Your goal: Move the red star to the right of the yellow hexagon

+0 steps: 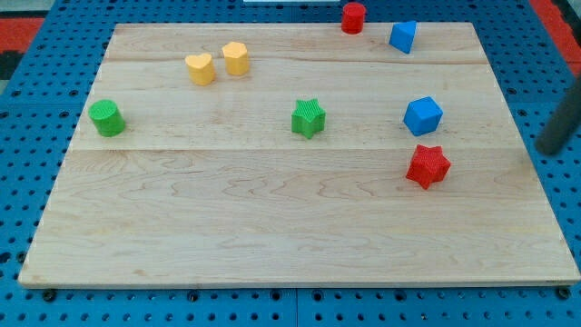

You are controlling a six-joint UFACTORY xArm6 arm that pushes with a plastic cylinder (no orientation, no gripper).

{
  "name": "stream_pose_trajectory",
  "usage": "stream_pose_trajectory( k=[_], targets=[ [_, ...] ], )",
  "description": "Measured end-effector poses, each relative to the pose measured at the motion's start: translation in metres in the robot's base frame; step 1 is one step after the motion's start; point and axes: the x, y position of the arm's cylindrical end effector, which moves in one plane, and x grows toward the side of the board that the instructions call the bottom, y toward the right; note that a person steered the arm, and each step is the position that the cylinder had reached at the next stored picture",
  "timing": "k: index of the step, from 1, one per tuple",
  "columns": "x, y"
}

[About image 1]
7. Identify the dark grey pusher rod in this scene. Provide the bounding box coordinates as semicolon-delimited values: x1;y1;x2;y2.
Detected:
535;77;580;155

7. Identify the red star block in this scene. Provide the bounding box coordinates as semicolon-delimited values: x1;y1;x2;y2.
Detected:
406;144;451;190

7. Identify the green star block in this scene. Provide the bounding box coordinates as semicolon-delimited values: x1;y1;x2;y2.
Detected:
291;98;326;139

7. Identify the yellow hexagon block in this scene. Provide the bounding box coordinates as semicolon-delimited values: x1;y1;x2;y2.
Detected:
222;42;250;75

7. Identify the blue cube block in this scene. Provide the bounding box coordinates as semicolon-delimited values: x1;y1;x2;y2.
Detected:
403;96;443;136

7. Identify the blue triangle block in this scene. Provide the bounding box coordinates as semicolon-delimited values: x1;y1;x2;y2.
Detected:
389;21;417;54

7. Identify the red cylinder block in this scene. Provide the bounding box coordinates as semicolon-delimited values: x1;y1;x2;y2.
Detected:
341;2;367;35

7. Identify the wooden board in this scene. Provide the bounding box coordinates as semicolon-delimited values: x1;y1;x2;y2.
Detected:
19;23;580;289

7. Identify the yellow heart block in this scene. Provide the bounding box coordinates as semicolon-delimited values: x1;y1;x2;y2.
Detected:
184;53;216;86

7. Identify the green cylinder block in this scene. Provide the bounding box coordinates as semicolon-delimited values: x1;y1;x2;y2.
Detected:
88;99;125;137

